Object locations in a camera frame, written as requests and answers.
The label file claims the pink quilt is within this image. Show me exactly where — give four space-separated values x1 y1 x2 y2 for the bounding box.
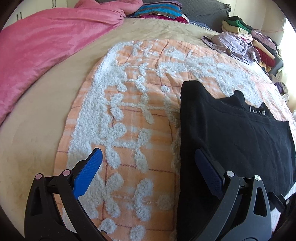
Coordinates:
1 1 143 121

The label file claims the white wardrobe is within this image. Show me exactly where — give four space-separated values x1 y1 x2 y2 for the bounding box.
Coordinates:
1 0 78 30

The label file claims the black sweater with orange patches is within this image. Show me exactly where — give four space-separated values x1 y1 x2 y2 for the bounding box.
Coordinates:
177 81 295 240

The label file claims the lilac crumpled garment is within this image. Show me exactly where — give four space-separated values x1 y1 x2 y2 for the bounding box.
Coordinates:
201 32 261 65

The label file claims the orange white fleece blanket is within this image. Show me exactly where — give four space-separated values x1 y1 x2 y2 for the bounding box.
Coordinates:
54 40 295 240

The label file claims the beige bed sheet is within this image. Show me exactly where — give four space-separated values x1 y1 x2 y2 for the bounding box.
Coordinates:
0 18 210 232

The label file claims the striped colourful pillow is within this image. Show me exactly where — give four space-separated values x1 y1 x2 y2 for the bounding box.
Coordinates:
130 1 189 24

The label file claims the white curtain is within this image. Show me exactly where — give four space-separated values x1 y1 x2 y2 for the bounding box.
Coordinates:
279 19 295 113

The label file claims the pile of folded clothes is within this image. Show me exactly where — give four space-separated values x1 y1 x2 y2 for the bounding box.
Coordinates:
221 16 283 76

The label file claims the grey quilted headboard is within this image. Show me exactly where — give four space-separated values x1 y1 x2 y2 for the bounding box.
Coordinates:
126 1 231 32

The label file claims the bag with purple clothes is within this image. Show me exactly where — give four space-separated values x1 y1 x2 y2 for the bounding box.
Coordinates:
269 74 289 103

